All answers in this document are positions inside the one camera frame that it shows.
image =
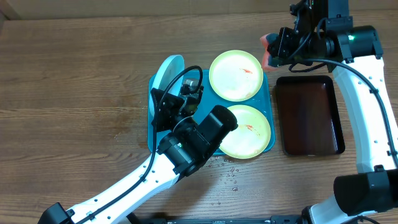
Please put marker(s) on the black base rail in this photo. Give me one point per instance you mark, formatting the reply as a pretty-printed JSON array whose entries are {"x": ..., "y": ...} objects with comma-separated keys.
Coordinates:
[{"x": 276, "y": 219}]

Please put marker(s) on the light blue plate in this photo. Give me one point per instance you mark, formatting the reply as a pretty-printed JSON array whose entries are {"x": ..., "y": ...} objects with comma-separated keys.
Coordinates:
[{"x": 169, "y": 69}]

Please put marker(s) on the yellow-green plate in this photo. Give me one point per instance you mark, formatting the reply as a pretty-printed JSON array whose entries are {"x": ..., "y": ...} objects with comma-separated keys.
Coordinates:
[
  {"x": 236, "y": 75},
  {"x": 252, "y": 135}
]

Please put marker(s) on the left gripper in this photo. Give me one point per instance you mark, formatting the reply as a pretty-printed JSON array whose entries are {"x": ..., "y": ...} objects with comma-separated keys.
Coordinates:
[{"x": 168, "y": 106}]

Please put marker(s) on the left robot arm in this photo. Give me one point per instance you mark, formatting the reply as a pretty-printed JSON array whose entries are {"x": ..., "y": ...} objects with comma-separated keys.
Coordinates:
[{"x": 182, "y": 151}]

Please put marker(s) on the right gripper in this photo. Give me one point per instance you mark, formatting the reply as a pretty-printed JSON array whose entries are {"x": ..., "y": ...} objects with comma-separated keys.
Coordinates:
[{"x": 279, "y": 49}]

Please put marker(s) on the black rectangular water tray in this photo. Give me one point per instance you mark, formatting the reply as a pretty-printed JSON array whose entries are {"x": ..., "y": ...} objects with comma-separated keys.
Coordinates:
[{"x": 308, "y": 116}]

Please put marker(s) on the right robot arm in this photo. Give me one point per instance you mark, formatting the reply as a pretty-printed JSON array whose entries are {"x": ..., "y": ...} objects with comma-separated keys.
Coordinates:
[{"x": 324, "y": 34}]

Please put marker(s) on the red and grey sponge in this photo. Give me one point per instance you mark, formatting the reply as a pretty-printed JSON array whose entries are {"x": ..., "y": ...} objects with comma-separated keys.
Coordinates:
[{"x": 265, "y": 41}]

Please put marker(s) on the teal plastic tray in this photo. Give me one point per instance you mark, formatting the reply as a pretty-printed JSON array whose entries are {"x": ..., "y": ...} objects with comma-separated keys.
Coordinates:
[{"x": 260, "y": 101}]

